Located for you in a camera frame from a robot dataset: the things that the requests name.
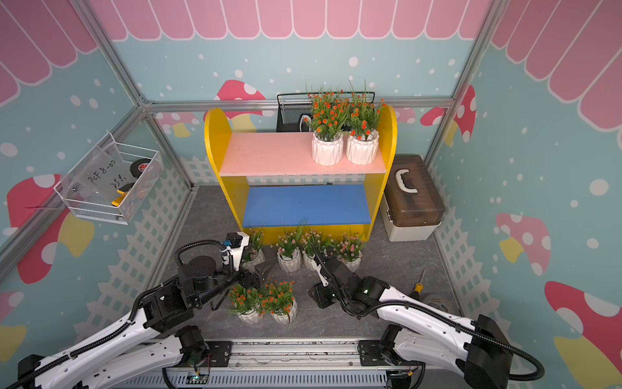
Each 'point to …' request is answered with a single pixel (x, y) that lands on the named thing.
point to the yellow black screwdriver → (418, 288)
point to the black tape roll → (138, 166)
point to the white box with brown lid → (411, 203)
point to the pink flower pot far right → (347, 248)
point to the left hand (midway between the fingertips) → (264, 258)
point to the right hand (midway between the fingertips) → (312, 292)
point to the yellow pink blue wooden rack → (279, 190)
